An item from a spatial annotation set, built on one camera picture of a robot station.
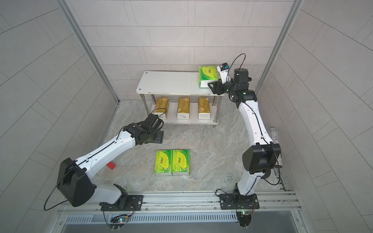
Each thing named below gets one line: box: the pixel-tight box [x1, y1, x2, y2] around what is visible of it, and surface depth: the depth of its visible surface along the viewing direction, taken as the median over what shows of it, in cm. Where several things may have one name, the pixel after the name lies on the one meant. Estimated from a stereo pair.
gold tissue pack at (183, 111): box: [176, 97, 190, 120], surface depth 98 cm
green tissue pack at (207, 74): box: [198, 65, 219, 88], surface depth 78 cm
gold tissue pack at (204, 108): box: [197, 97, 211, 120], surface depth 98 cm
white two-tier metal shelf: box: [180, 71, 224, 128], surface depth 87 cm
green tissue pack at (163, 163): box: [154, 149, 173, 177], surface depth 80 cm
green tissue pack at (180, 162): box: [171, 149, 190, 176], surface depth 80 cm
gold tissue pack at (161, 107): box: [153, 97, 170, 120], surface depth 100 cm
